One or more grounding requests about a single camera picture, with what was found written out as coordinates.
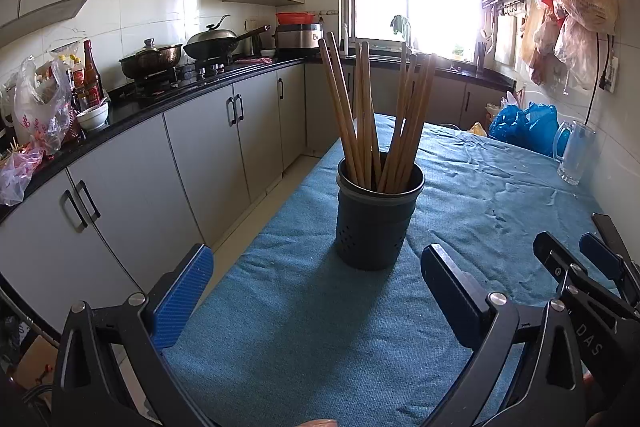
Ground dark cooking pot with lid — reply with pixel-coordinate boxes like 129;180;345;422
118;38;184;80

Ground dark grey chopstick holder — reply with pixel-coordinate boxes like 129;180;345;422
335;152;426;272

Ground group of wooden chopsticks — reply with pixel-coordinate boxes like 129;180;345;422
318;32;440;194

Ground white ceramic bowl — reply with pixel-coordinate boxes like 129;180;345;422
75;101;110;132

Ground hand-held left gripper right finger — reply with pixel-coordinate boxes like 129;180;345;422
421;244;586;427

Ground pink plastic bag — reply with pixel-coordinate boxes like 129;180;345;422
0;146;44;207

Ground person's right hand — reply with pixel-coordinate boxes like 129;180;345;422
584;409;626;427

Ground blue tablecloth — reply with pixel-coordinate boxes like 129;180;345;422
162;112;640;427

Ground red plastic basin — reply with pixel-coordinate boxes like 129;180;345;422
275;11;319;26

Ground black wok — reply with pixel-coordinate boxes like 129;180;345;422
183;14;271;60

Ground clear glass mug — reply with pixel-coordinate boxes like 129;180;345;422
552;120;599;186

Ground steel rice cooker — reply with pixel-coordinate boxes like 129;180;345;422
274;23;324;58

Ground black power cable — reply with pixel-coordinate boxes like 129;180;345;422
584;32;615;130

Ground black kitchen countertop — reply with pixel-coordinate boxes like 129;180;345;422
0;52;517;223

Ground black gas stove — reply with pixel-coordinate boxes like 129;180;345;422
131;58;237;96

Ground hanging plastic bags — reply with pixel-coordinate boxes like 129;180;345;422
520;0;622;88

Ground cardboard box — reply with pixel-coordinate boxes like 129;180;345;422
9;333;59;389

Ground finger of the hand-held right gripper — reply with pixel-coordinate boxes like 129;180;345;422
580;232;640;308
533;231;626;323

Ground blue plastic bag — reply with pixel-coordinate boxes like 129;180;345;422
488;104;525;142
519;102;560;156

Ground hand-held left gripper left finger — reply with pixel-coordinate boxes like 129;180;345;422
50;243;216;427

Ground white power strip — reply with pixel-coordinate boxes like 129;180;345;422
601;56;621;94

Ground brown sauce bottles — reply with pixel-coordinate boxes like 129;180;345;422
69;39;104;108

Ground clear plastic bag red print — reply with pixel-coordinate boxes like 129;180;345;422
12;56;72;154

